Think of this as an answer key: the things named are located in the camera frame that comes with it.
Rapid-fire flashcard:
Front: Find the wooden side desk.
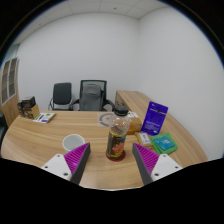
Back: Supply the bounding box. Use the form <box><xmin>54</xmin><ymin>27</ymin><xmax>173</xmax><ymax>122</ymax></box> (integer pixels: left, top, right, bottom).
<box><xmin>114</xmin><ymin>89</ymin><xmax>152</xmax><ymax>113</ymax></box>

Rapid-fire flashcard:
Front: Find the purple standing pouch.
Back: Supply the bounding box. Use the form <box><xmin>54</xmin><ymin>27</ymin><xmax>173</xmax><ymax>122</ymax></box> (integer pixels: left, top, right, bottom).
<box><xmin>140</xmin><ymin>101</ymin><xmax>169</xmax><ymax>137</ymax></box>

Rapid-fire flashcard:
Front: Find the black padded office chair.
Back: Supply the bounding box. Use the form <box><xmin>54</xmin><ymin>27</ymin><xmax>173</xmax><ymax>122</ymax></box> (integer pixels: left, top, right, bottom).
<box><xmin>48</xmin><ymin>82</ymin><xmax>74</xmax><ymax>111</ymax></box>

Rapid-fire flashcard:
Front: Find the clear bottle with black cap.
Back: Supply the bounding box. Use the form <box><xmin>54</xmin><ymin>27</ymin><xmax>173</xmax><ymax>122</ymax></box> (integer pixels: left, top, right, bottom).
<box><xmin>105</xmin><ymin>105</ymin><xmax>132</xmax><ymax>161</ymax></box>

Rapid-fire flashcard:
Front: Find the white and grey mug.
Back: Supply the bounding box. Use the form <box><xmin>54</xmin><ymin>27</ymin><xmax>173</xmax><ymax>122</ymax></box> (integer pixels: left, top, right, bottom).
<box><xmin>62</xmin><ymin>133</ymin><xmax>86</xmax><ymax>153</ymax></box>

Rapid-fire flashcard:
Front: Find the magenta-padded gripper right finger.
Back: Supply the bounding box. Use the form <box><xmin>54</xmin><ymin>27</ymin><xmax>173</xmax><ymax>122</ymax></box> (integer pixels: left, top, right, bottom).
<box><xmin>131</xmin><ymin>142</ymin><xmax>184</xmax><ymax>186</ymax></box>

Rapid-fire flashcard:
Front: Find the grey backpack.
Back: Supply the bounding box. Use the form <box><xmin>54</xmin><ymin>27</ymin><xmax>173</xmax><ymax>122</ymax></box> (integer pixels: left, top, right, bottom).
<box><xmin>79</xmin><ymin>83</ymin><xmax>103</xmax><ymax>112</ymax></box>

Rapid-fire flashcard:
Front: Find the stack of dark brown boxes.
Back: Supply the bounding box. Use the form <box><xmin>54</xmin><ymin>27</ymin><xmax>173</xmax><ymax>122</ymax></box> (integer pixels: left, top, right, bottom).
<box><xmin>17</xmin><ymin>96</ymin><xmax>41</xmax><ymax>120</ymax></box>

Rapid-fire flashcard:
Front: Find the orange-brown cardboard box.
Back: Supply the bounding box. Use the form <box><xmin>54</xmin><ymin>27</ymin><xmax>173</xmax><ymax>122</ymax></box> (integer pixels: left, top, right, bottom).
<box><xmin>127</xmin><ymin>116</ymin><xmax>143</xmax><ymax>135</ymax></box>

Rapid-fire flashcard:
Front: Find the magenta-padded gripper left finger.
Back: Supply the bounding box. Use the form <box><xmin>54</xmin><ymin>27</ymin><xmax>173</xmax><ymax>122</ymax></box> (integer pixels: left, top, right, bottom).
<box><xmin>40</xmin><ymin>142</ymin><xmax>92</xmax><ymax>186</ymax></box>

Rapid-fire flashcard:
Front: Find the flat green box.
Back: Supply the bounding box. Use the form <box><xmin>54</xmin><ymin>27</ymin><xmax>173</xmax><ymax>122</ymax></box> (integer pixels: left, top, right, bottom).
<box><xmin>149</xmin><ymin>132</ymin><xmax>179</xmax><ymax>155</ymax></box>

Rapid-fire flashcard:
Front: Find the black mesh office chair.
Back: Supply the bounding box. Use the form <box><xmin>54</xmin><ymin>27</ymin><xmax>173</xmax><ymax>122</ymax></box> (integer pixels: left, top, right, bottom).
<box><xmin>69</xmin><ymin>79</ymin><xmax>116</xmax><ymax>112</ymax></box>

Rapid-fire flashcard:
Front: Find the white green blue leaflet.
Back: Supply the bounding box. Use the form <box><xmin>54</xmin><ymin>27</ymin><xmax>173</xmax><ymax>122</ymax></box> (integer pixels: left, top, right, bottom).
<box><xmin>32</xmin><ymin>112</ymin><xmax>57</xmax><ymax>124</ymax></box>

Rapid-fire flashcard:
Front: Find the small tan box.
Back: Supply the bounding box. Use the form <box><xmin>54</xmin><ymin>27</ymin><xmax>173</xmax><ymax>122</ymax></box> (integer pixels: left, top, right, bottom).
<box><xmin>134</xmin><ymin>131</ymin><xmax>154</xmax><ymax>149</ymax></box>

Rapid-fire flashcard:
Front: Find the wooden cabinet with glass doors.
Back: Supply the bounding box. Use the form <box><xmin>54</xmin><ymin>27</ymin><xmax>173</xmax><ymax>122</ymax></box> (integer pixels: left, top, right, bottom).
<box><xmin>0</xmin><ymin>57</ymin><xmax>20</xmax><ymax>128</ymax></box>

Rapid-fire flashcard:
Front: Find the black leather chair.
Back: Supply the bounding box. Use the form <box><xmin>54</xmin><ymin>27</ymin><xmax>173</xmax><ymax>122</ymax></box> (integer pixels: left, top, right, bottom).
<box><xmin>0</xmin><ymin>113</ymin><xmax>8</xmax><ymax>143</ymax></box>

